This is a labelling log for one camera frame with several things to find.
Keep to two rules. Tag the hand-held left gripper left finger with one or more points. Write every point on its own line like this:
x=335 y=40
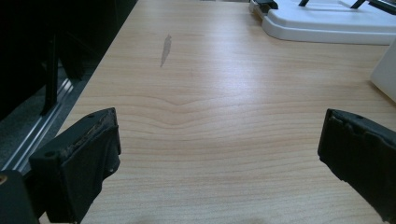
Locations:
x=77 y=161

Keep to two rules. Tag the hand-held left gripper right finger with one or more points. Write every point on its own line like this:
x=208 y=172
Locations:
x=361 y=152

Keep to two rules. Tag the black metal stand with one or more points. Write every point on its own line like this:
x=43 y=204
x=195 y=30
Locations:
x=51 y=71

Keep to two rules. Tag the white plastic tray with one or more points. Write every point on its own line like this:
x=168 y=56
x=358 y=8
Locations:
x=327 y=21

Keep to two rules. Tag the black metal rack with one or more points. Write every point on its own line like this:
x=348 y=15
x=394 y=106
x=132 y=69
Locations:
x=378 y=4

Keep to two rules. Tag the aluminium floor rail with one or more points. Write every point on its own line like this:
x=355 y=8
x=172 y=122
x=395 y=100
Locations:
x=40 y=127

